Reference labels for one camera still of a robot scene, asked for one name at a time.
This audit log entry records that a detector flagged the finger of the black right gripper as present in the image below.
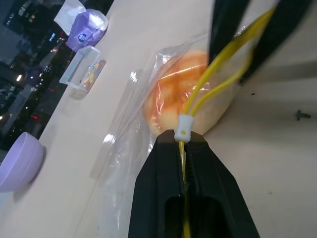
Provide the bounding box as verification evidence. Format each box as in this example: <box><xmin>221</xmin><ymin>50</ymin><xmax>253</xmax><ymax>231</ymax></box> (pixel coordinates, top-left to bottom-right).
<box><xmin>209</xmin><ymin>0</ymin><xmax>251</xmax><ymax>67</ymax></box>
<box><xmin>238</xmin><ymin>0</ymin><xmax>317</xmax><ymax>85</ymax></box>

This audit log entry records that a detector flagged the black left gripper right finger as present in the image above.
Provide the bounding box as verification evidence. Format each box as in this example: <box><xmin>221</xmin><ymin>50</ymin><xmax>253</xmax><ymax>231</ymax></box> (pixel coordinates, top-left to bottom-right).
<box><xmin>185</xmin><ymin>130</ymin><xmax>261</xmax><ymax>238</ymax></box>

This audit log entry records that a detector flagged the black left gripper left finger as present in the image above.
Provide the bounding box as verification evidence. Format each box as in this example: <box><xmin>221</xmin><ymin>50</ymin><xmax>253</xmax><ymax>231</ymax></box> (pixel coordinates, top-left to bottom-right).
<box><xmin>129</xmin><ymin>129</ymin><xmax>186</xmax><ymax>238</ymax></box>

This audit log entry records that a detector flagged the clear yellow-zip plastic bag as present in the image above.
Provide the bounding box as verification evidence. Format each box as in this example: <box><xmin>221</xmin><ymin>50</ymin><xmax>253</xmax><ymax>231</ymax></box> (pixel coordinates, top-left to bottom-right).
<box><xmin>89</xmin><ymin>5</ymin><xmax>277</xmax><ymax>238</ymax></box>

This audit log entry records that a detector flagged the round golden pineapple bun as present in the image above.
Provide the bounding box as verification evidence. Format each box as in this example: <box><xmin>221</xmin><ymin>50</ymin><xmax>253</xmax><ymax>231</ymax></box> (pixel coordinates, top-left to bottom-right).
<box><xmin>142</xmin><ymin>48</ymin><xmax>254</xmax><ymax>136</ymax></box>

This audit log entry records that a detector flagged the small black plastic rivet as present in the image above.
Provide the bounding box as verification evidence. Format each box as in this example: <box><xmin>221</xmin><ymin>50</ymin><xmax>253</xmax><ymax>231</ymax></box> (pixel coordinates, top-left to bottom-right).
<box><xmin>295</xmin><ymin>109</ymin><xmax>312</xmax><ymax>121</ymax></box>

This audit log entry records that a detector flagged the purple tissue pack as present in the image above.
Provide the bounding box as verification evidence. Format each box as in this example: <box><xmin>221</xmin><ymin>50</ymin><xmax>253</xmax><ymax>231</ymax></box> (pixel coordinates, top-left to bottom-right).
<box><xmin>53</xmin><ymin>0</ymin><xmax>109</xmax><ymax>53</ymax></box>

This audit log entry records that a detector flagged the purple plastic bowl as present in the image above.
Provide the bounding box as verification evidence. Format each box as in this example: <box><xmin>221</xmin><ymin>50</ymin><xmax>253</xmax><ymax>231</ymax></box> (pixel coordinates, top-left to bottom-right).
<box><xmin>0</xmin><ymin>131</ymin><xmax>47</xmax><ymax>193</ymax></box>

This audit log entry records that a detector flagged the clear box with coloured clips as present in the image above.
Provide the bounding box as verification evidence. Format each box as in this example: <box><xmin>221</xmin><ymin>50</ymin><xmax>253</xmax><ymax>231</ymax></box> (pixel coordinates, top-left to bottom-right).
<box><xmin>59</xmin><ymin>45</ymin><xmax>107</xmax><ymax>94</ymax></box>

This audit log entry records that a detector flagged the dark glass window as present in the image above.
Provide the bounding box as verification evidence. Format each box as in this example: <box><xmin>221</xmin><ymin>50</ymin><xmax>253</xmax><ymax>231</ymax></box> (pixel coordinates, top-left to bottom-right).
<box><xmin>0</xmin><ymin>0</ymin><xmax>115</xmax><ymax>152</ymax></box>

